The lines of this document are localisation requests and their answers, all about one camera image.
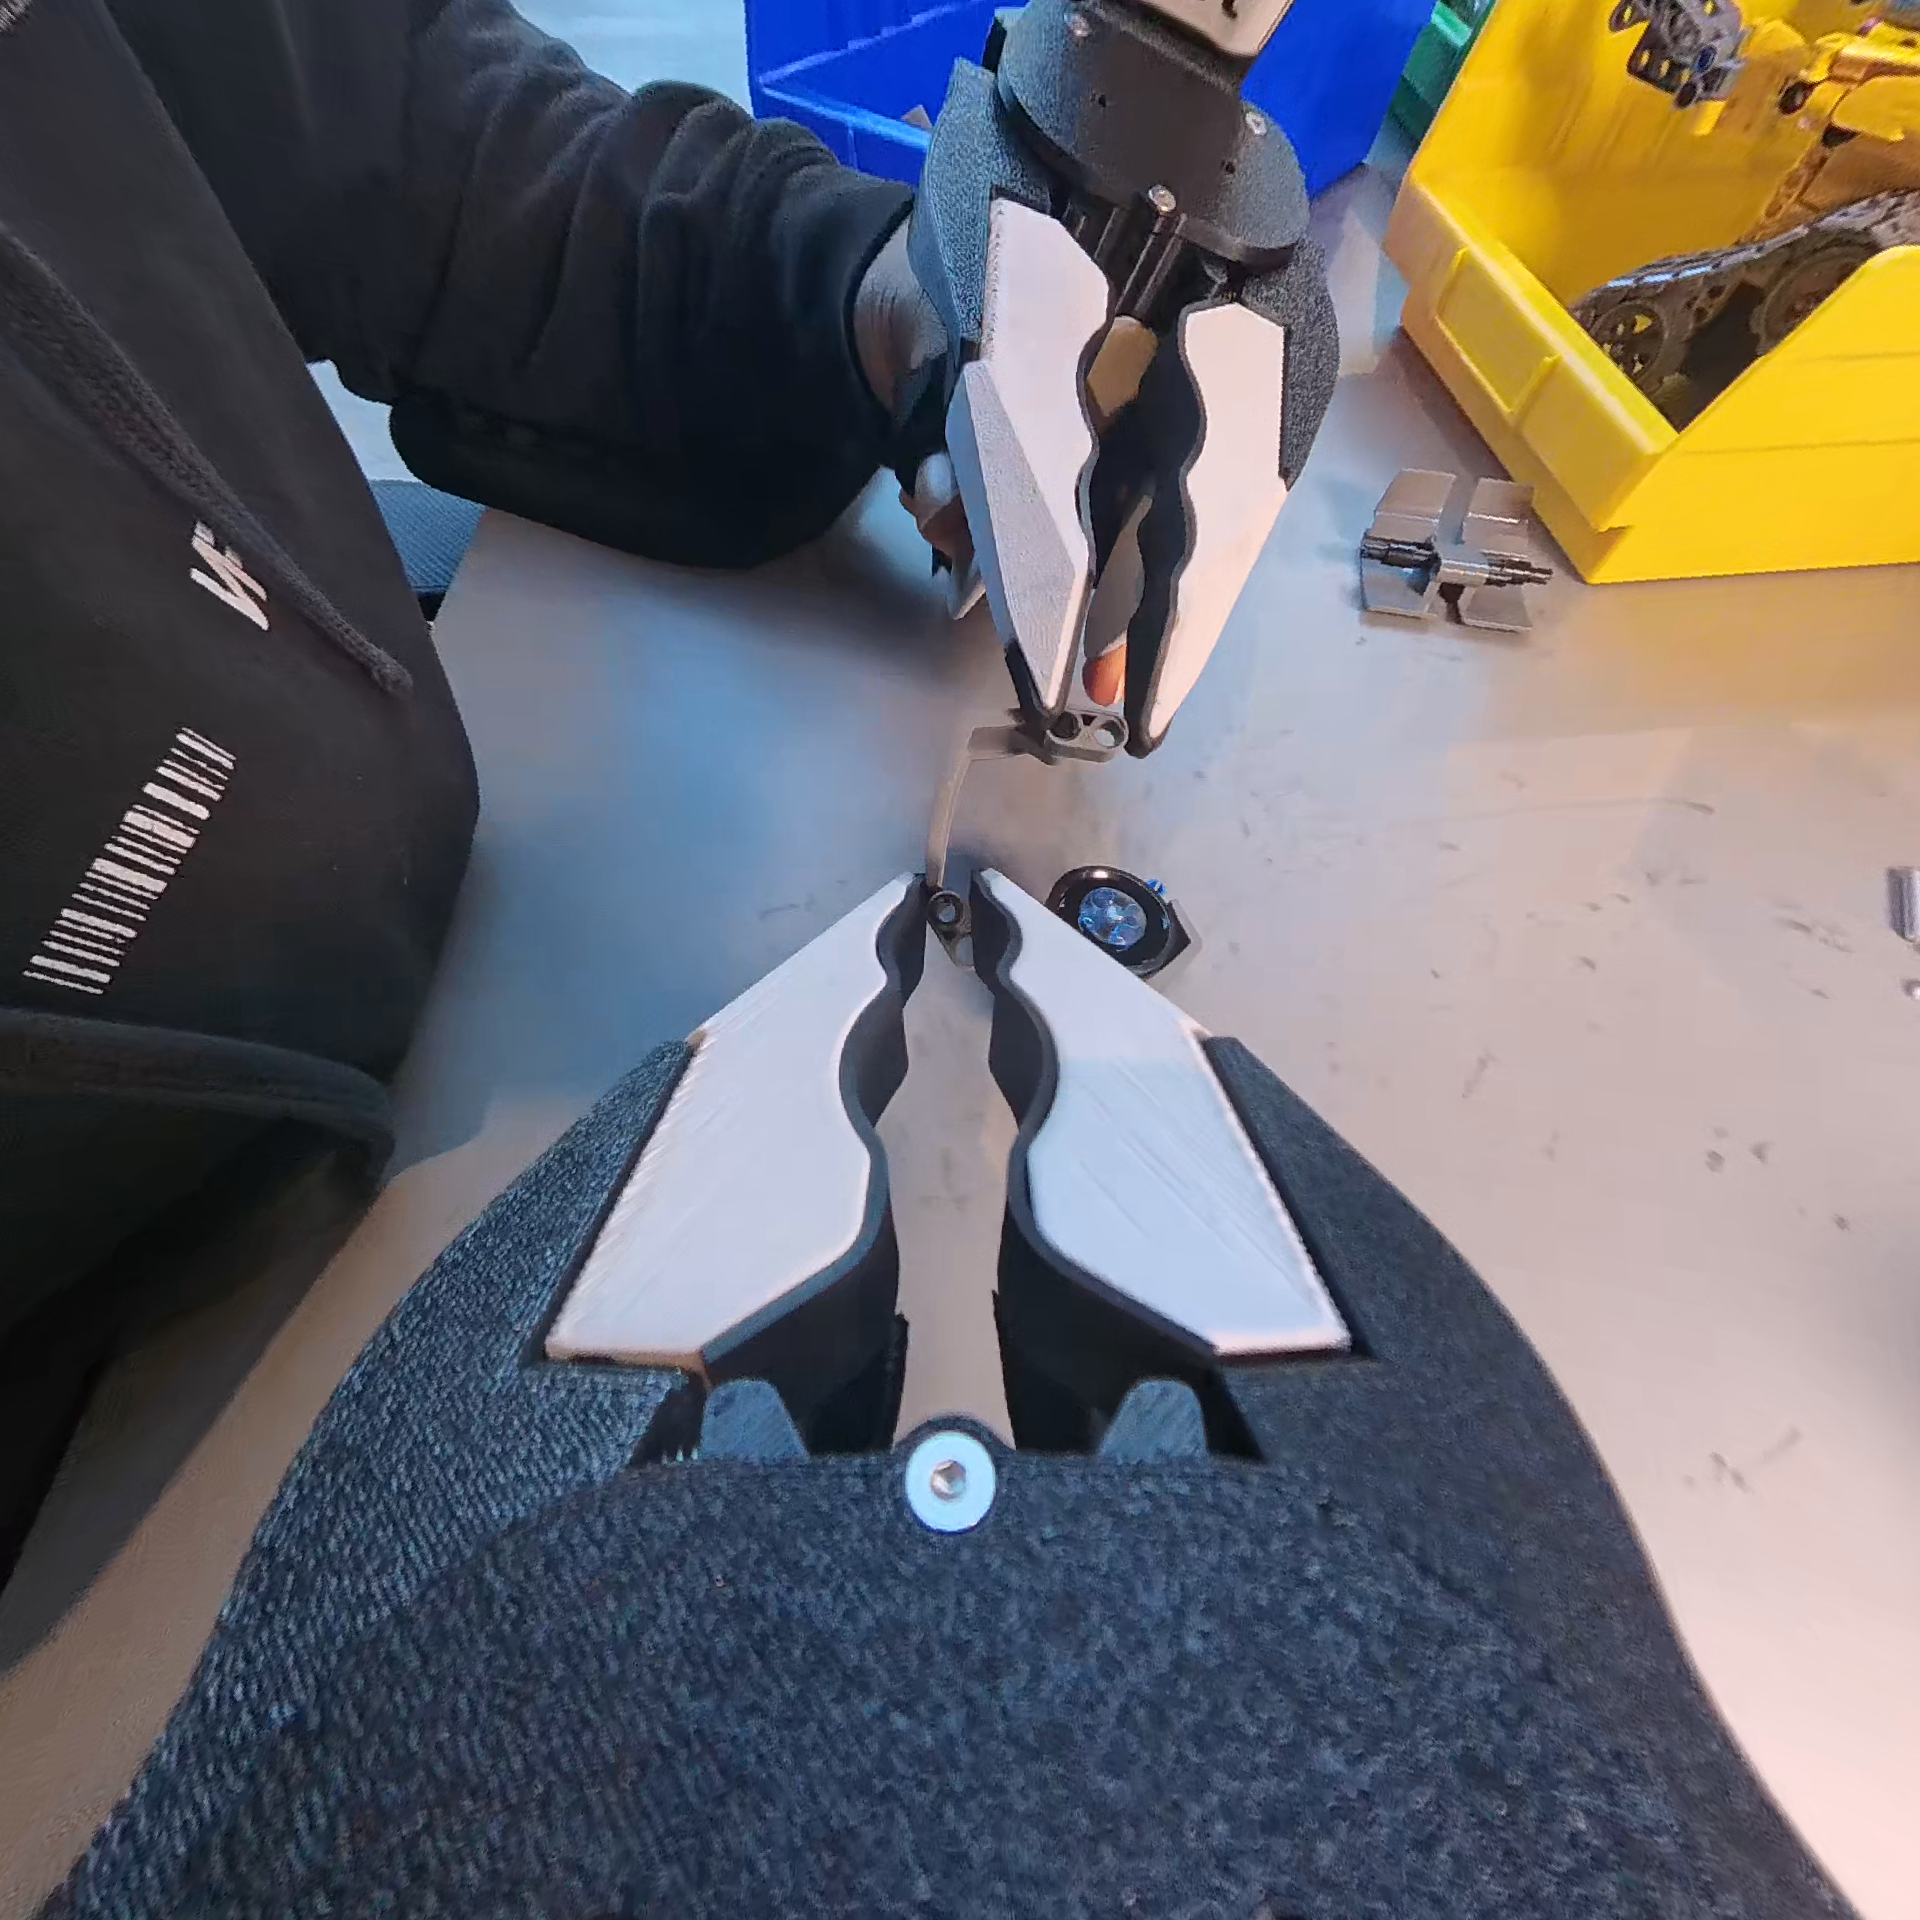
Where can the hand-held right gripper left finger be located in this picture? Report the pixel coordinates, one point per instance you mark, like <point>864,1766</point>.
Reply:
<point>735,1202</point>

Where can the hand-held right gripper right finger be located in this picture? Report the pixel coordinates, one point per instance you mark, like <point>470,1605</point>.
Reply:
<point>1155,1185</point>

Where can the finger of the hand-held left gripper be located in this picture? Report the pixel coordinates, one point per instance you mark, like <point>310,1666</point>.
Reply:
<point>1027,451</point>
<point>1238,451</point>

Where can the grey toy joint assembly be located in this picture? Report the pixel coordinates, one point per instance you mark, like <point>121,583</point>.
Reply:
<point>1119,917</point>

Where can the grey angled toy frame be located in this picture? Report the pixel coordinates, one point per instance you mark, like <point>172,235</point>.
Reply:
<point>1088,733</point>

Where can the grey desk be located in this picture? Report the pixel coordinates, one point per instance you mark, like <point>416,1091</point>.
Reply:
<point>1500,974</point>

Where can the person's left hand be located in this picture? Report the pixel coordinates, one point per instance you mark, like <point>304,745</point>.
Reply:
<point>901,346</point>

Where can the green plastic bin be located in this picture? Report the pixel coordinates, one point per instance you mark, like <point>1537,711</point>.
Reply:
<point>1435,67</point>

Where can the blue plastic bin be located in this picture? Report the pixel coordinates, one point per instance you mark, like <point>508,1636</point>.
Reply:
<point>839,60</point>

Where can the yellow plastic bin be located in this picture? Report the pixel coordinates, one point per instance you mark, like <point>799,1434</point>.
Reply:
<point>1529,182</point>

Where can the yellow toy tracked robot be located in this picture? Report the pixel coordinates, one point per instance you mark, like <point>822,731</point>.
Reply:
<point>1757,284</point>

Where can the grey office chair seat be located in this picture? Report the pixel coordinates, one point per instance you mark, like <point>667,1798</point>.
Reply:
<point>436,541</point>

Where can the pile of small toy parts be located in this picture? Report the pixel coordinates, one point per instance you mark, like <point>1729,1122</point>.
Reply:
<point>1905,909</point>

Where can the small grey bracket assembly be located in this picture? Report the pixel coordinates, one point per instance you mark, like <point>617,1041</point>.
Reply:
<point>1447,557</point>

